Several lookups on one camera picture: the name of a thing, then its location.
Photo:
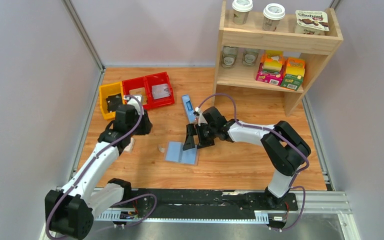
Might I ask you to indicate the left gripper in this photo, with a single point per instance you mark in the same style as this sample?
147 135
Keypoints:
145 124

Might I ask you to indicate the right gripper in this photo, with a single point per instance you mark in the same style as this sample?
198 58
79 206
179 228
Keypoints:
199 135

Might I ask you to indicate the pink leather card holder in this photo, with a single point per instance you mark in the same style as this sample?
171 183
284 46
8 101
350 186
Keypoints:
173 152

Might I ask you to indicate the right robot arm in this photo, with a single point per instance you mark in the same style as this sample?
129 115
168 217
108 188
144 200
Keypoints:
285 148

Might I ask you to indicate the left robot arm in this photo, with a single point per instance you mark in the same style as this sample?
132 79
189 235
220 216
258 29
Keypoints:
71 211

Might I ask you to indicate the silver cards in bin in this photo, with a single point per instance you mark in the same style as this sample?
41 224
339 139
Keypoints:
160 91

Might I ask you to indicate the blue toothpaste box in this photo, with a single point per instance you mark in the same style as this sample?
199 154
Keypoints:
188 108

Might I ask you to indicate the yellow plastic bin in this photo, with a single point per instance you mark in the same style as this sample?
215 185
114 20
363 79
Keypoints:
104 91

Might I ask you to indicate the red plastic bin left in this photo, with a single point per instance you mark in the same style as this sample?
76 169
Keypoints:
138 86

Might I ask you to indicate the red plastic bin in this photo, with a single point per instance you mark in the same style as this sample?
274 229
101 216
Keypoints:
160 78
138 86

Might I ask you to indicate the red plastic bin right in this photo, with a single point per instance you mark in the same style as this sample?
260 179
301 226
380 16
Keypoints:
160 78

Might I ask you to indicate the left glass jar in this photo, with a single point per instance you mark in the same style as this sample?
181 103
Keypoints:
229 56

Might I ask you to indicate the glass jar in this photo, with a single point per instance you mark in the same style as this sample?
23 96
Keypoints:
229 56
250 56

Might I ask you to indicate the wooden shelf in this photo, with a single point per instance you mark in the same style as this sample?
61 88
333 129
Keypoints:
316 50

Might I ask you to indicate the right glass jar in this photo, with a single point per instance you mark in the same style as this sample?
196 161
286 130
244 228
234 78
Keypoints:
250 56

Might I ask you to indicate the pink snack box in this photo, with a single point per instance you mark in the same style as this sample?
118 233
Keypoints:
271 67

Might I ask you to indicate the green snack box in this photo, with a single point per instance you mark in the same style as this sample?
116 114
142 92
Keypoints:
294 72

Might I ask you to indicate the left paper coffee cup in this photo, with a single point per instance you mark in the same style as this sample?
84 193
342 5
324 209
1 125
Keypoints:
241 10

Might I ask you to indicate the paper coffee cup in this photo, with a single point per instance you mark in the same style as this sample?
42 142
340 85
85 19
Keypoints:
273 13
241 10

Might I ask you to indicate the right paper coffee cup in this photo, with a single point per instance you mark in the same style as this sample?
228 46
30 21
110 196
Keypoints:
273 13

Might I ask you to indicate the Chobani yogurt cup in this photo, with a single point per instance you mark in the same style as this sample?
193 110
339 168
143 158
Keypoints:
311 22

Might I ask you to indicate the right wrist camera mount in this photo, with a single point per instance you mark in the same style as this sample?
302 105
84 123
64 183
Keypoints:
200 119

